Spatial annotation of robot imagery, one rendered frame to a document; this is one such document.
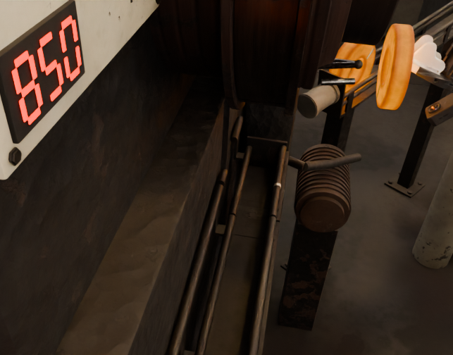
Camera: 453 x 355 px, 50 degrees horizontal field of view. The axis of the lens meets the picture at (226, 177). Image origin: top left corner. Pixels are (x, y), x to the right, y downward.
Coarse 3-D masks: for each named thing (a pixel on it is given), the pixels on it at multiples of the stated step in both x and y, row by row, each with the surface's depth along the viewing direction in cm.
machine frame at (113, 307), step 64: (128, 64) 44; (64, 128) 33; (128, 128) 46; (192, 128) 63; (0, 192) 26; (64, 192) 34; (128, 192) 49; (192, 192) 54; (0, 256) 27; (64, 256) 36; (128, 256) 45; (192, 256) 61; (0, 320) 29; (64, 320) 38; (128, 320) 39; (192, 320) 70
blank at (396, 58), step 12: (396, 24) 88; (396, 36) 85; (408, 36) 85; (384, 48) 95; (396, 48) 84; (408, 48) 84; (384, 60) 95; (396, 60) 84; (408, 60) 84; (384, 72) 95; (396, 72) 85; (408, 72) 84; (384, 84) 90; (396, 84) 85; (408, 84) 85; (384, 96) 89; (396, 96) 87; (384, 108) 92; (396, 108) 91
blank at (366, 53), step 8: (344, 48) 112; (352, 48) 111; (360, 48) 113; (368, 48) 116; (336, 56) 112; (344, 56) 111; (352, 56) 112; (360, 56) 115; (368, 56) 118; (368, 64) 120; (336, 72) 112; (344, 72) 113; (352, 72) 121; (360, 72) 120; (368, 72) 122; (360, 80) 121
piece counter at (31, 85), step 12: (72, 24) 27; (48, 36) 24; (60, 36) 26; (24, 60) 22; (12, 72) 22; (36, 72) 24; (48, 72) 25; (60, 72) 26; (60, 84) 26; (24, 96) 23; (24, 108) 23; (24, 120) 23
